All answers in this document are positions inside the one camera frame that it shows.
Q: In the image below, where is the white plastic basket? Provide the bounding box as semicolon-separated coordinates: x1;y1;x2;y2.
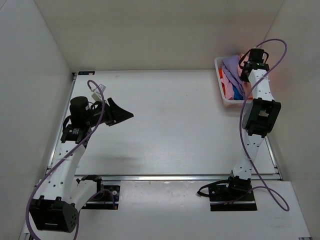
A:
214;54;252;107

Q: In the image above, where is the salmon pink t shirt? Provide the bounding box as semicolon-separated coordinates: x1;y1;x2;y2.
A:
237;53;249;77

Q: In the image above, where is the light pink t shirt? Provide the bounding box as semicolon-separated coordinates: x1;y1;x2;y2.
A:
220;73;234;100

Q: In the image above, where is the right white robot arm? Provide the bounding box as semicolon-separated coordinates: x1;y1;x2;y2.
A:
197;48;281;204

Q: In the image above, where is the black corner label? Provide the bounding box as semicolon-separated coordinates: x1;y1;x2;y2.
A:
78;71;95;76

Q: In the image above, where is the orange t shirt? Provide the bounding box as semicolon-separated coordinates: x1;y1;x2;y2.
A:
218;67;223;79

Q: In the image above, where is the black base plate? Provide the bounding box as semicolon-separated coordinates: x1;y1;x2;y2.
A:
82;185;121;210
208;185;258;212

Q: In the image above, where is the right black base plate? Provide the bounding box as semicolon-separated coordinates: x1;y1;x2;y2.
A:
208;185;258;212

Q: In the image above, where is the blue t shirt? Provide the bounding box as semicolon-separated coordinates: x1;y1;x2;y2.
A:
232;85;244;101

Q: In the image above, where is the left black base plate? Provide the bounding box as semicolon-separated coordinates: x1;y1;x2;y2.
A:
82;185;121;210

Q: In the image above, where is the purple t shirt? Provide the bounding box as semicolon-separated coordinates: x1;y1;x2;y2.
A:
222;55;245;97

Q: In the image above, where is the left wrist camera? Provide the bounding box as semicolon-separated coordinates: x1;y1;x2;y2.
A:
91;84;106;102

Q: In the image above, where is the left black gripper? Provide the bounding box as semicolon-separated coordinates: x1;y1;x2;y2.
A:
87;94;135;124

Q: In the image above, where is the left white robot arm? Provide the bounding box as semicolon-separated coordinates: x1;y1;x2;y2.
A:
28;96;134;233

